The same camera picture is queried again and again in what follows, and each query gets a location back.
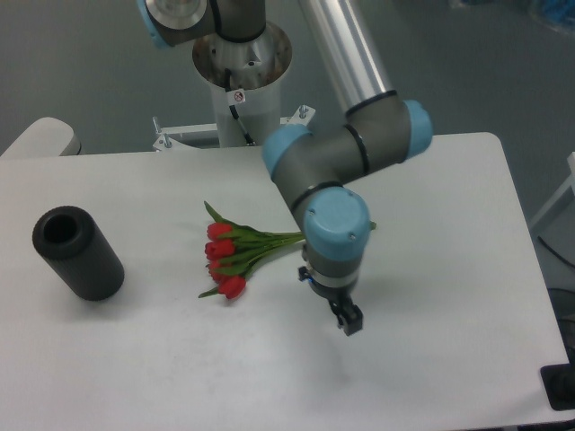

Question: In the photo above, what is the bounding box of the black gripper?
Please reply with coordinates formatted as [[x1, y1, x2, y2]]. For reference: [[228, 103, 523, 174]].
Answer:
[[297, 244, 363, 337]]

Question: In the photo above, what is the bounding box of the red tulip bouquet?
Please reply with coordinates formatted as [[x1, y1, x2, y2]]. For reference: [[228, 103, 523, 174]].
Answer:
[[199, 202, 304, 300]]

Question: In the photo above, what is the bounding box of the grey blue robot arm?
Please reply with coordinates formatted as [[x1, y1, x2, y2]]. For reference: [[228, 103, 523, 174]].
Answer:
[[138, 1, 433, 335]]

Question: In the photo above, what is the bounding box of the black device at corner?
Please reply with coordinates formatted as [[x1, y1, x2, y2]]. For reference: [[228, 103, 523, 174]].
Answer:
[[540, 364, 574, 411]]

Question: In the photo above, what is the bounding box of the black ribbed cylinder vase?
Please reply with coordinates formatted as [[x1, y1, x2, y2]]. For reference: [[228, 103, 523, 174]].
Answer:
[[32, 206, 125, 302]]

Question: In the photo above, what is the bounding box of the white rounded side table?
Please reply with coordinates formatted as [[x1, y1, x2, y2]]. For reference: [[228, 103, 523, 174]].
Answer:
[[1, 117, 82, 161]]

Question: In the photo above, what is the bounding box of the blue bag top right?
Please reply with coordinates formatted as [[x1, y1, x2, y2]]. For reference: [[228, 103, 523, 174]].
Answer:
[[528, 0, 574, 35]]

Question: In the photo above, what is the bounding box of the black cable on pedestal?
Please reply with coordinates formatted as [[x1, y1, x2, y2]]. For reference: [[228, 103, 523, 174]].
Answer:
[[223, 67, 257, 147]]

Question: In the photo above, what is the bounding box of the black floor cable right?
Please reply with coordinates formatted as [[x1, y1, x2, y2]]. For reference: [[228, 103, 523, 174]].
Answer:
[[537, 235, 575, 266]]

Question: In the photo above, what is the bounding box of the white pedestal base frame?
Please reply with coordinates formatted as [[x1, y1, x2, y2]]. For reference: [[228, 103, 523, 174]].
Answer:
[[152, 104, 316, 152]]

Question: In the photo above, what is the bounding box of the white frame at right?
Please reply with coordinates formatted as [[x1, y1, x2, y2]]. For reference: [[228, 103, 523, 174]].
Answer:
[[527, 153, 574, 235]]

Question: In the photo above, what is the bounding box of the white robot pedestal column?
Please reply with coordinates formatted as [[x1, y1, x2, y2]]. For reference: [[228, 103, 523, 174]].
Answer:
[[192, 22, 292, 147]]

